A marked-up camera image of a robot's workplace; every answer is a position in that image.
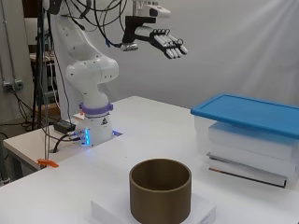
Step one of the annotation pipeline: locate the black silver robot hand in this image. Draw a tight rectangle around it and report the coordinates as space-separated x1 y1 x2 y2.
121 15 190 60

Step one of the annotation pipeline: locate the white flat box stand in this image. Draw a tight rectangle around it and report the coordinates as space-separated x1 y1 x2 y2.
90 191 218 224

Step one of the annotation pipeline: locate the black power adapter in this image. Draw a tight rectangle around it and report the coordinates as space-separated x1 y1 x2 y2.
52 119 78 135

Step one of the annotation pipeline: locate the white backdrop sheet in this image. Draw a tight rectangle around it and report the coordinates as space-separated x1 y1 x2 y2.
46 0 299 110

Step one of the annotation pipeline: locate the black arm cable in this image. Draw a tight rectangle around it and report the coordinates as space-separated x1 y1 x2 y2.
64 0 129 49

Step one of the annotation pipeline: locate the clear plastic box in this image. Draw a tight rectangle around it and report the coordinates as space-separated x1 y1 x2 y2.
193 114 299 189

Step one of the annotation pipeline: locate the white thick book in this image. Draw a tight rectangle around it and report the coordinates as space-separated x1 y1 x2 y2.
208 143 297 179

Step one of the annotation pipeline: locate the orange clamp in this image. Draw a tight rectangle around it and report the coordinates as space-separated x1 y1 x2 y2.
36 158 60 169

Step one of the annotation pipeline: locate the black tripod stand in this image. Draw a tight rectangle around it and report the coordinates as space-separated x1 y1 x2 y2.
30 0 51 132

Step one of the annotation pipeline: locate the grey wall outlet box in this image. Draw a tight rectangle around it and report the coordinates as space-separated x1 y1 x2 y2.
2 78 25 92

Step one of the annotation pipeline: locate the blue plastic lid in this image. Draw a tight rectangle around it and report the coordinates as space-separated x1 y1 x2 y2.
190 92 299 140

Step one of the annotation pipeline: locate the black base cable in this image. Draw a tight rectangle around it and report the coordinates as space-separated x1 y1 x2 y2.
45 130 82 154

